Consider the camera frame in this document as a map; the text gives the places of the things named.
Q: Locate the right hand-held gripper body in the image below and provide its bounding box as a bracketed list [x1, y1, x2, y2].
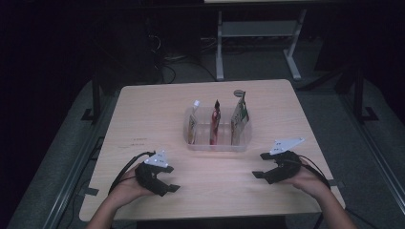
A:
[264, 136, 306, 185]

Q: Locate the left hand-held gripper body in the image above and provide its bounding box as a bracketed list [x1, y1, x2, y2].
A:
[135, 150, 170, 198]

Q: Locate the green and white food packet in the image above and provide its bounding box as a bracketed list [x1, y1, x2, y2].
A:
[230, 91, 250, 147]

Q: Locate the clear plastic container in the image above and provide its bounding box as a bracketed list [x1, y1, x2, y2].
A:
[182, 106, 253, 153]

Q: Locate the white spout pouch red top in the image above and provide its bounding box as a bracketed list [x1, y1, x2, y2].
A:
[186, 99, 202, 146]

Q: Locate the red and black snack packet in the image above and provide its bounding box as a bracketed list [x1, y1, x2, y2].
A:
[208, 99, 223, 146]

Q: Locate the person's left hand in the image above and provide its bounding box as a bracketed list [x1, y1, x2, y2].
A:
[109, 166, 154, 208]

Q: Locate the person's right hand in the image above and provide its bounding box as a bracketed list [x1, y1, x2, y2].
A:
[282, 158, 332, 201]

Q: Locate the black metal stand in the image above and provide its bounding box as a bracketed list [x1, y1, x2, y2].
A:
[352, 65, 380, 124]
[80, 71, 103, 125]

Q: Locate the left hand-held gripper black cable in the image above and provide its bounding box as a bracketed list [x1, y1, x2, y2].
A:
[108, 151, 157, 196]

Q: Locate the hand-held gripper black cable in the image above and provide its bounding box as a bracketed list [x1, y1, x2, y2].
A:
[297, 155, 332, 190]
[108, 151, 157, 196]

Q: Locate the right hand-held gripper black cable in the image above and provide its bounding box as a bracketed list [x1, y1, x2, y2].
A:
[297, 155, 332, 190]

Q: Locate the grey metal floor rail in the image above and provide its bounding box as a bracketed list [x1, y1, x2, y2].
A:
[337, 92, 405, 208]
[42, 94, 119, 229]

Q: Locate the black floor cable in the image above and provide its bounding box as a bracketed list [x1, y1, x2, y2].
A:
[152, 53, 218, 84]

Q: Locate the white metal table frame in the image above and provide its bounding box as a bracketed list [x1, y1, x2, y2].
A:
[203, 0, 309, 82]

